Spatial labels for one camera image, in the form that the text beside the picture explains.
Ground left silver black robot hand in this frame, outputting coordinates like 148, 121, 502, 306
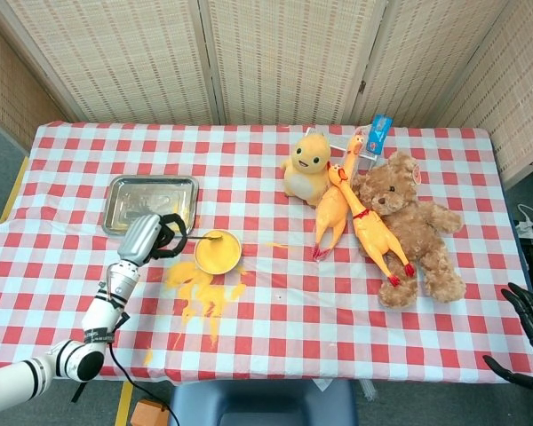
116, 212, 189, 268

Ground black spoon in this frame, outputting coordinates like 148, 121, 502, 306
171, 233, 224, 244

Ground stainless steel tray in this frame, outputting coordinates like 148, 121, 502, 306
100, 175, 200, 239

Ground off-white bowl with yellow powder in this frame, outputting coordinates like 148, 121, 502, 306
194, 229, 243, 276

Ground spilled yellow powder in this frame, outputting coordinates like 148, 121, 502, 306
142, 259, 250, 367

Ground brown teddy bear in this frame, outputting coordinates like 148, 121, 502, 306
353, 150, 467, 311

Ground red white checked tablecloth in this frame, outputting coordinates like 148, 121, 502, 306
0, 120, 533, 385

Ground orange box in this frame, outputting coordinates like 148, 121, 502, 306
131, 398, 172, 426

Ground yellow plush duck toy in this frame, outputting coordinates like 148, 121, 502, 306
279, 131, 334, 208

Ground bamboo folding screen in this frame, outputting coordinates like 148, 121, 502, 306
0, 0, 533, 187

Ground yellow rubber chicken in net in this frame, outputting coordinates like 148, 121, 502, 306
311, 135, 366, 262

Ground navy blue chair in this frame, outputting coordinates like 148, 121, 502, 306
168, 379, 359, 426

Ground blue packaging card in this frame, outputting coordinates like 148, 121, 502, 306
363, 114, 394, 156

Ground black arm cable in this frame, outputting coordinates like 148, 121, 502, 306
107, 341, 181, 426

